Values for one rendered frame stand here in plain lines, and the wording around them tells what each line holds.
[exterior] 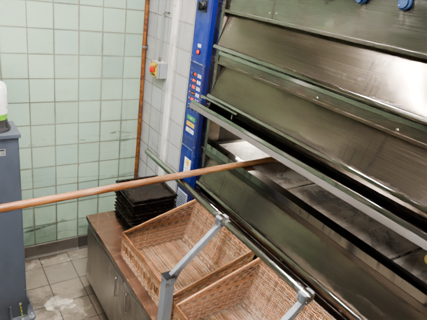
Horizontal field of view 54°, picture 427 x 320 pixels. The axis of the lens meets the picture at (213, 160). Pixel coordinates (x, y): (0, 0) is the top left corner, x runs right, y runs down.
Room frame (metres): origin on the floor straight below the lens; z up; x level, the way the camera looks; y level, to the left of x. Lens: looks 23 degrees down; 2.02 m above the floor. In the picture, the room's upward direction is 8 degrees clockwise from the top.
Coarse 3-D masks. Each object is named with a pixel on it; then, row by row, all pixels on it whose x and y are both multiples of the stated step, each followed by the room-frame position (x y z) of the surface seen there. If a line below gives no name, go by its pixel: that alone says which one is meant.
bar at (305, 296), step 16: (160, 160) 1.92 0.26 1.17; (192, 192) 1.64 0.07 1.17; (208, 208) 1.53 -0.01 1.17; (224, 224) 1.43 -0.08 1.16; (208, 240) 1.43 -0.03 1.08; (240, 240) 1.34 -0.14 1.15; (192, 256) 1.39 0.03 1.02; (176, 272) 1.35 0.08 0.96; (160, 288) 1.34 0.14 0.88; (304, 288) 1.09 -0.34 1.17; (160, 304) 1.33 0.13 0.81; (304, 304) 1.06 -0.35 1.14
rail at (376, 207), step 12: (204, 108) 2.05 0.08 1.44; (228, 120) 1.88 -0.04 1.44; (264, 144) 1.66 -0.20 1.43; (288, 156) 1.54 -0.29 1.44; (312, 168) 1.44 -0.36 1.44; (324, 180) 1.38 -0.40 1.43; (336, 180) 1.36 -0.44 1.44; (348, 192) 1.29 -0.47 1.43; (372, 204) 1.22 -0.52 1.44; (384, 216) 1.17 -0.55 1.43; (396, 216) 1.15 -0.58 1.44; (408, 228) 1.11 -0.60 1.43; (420, 228) 1.10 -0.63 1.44
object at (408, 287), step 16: (208, 144) 2.23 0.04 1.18; (224, 160) 2.09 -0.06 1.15; (240, 160) 2.06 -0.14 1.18; (256, 176) 1.89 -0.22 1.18; (272, 192) 1.77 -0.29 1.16; (288, 192) 1.75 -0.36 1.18; (304, 208) 1.62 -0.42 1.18; (320, 224) 1.52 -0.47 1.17; (336, 224) 1.52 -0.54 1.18; (336, 240) 1.45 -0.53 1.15; (352, 240) 1.41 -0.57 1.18; (368, 256) 1.33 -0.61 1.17; (384, 256) 1.33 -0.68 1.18; (384, 272) 1.26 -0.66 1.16; (400, 272) 1.24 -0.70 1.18; (416, 288) 1.17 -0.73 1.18
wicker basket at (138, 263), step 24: (192, 216) 2.17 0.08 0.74; (144, 240) 1.99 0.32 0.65; (168, 240) 2.08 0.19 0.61; (192, 240) 2.09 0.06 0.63; (216, 240) 1.96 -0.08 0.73; (144, 264) 1.68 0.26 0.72; (168, 264) 1.88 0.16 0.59; (192, 264) 1.91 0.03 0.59; (240, 264) 1.71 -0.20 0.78; (144, 288) 1.67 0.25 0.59; (192, 288) 1.54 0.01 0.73
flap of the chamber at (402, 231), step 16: (224, 112) 2.19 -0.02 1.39; (256, 144) 1.69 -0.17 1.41; (288, 160) 1.53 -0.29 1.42; (304, 160) 1.63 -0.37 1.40; (304, 176) 1.45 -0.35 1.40; (336, 176) 1.52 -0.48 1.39; (336, 192) 1.32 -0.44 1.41; (368, 192) 1.41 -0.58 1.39; (368, 208) 1.22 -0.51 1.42; (384, 224) 1.16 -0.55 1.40; (416, 224) 1.20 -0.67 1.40; (416, 240) 1.07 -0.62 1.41
